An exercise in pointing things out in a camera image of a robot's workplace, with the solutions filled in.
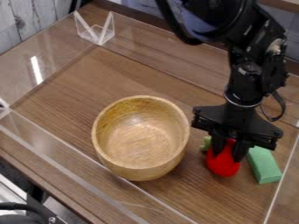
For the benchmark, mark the clear acrylic tray enclosure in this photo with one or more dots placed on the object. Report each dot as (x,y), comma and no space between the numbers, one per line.
(59,79)

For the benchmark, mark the green rectangular block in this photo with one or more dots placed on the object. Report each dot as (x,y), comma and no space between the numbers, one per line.
(263,165)

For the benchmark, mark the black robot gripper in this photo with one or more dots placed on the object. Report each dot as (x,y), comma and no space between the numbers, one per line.
(227,121)

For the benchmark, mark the red plush strawberry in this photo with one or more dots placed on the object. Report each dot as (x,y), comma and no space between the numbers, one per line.
(222,164)

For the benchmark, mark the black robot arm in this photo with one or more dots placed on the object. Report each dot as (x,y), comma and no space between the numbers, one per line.
(247,30)

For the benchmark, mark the wooden bowl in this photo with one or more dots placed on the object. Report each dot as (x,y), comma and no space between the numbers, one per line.
(141,134)

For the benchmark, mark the black stand lower left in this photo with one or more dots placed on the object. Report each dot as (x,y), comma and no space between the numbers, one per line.
(26,204)

